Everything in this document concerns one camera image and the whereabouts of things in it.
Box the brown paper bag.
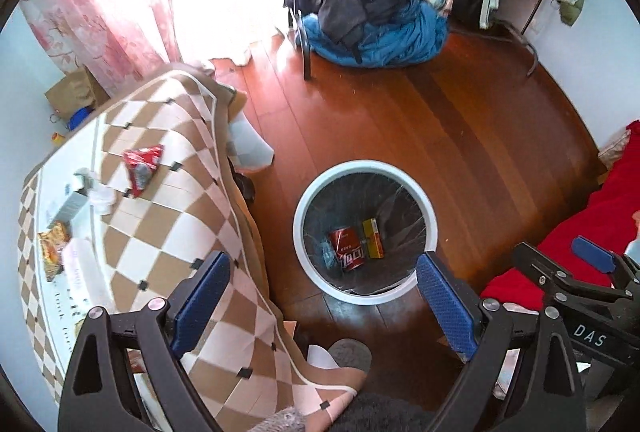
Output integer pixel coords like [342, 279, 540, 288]
[44, 66, 110, 122]

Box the blue dark clothes pile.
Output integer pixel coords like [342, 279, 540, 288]
[299, 0, 449, 68]

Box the dark fuzzy trouser leg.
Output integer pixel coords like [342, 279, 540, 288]
[329, 392, 435, 432]

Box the red blanket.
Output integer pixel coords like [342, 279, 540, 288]
[479, 119, 640, 313]

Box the white plastic storage box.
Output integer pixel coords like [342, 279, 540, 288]
[227, 111, 274, 172]

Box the small yellow orange bottle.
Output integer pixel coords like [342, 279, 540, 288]
[51, 132, 65, 146]

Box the white round trash bin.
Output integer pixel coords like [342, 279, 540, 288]
[293, 160, 438, 307]

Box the grey slipper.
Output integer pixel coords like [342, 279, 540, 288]
[328, 338, 372, 372]

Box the red snack bag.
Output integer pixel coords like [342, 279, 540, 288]
[122, 145, 164, 198]

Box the blue lidded white jar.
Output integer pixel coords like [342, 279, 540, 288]
[66, 106, 93, 131]

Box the small blue white box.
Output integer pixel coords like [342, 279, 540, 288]
[46, 168, 96, 229]

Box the orange yellow noodle packet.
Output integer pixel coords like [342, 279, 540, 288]
[38, 221, 70, 282]

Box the black clothes rack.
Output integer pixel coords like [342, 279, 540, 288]
[288, 0, 311, 81]

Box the yellow packet in bin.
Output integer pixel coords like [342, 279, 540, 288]
[362, 218, 385, 259]

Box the checkered brown table cloth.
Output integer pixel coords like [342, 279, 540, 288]
[17, 65, 366, 431]

